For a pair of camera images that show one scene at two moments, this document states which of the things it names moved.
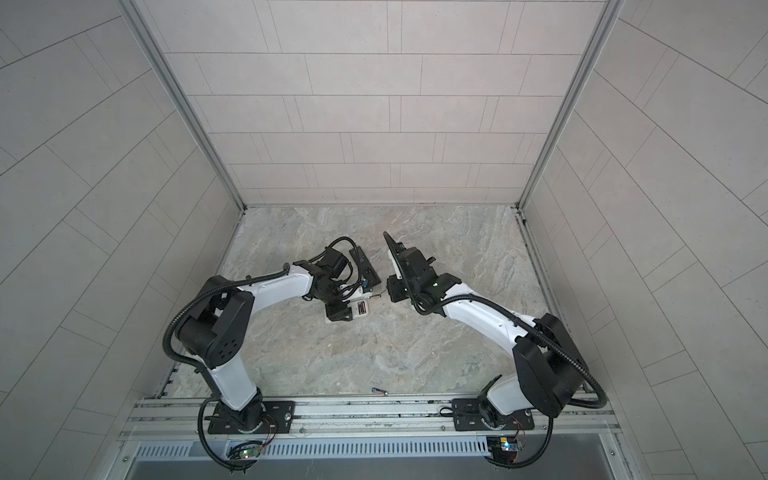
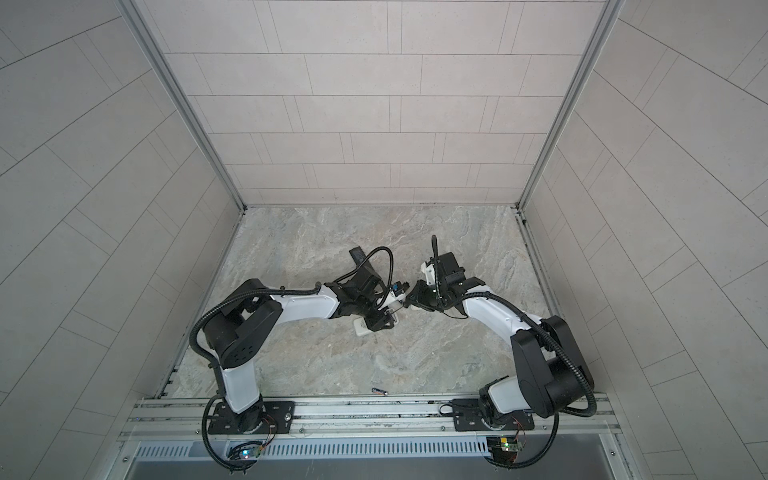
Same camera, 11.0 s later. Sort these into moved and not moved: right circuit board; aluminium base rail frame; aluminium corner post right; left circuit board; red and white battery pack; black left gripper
Moved: red and white battery pack; black left gripper
Not moved: left circuit board; right circuit board; aluminium corner post right; aluminium base rail frame
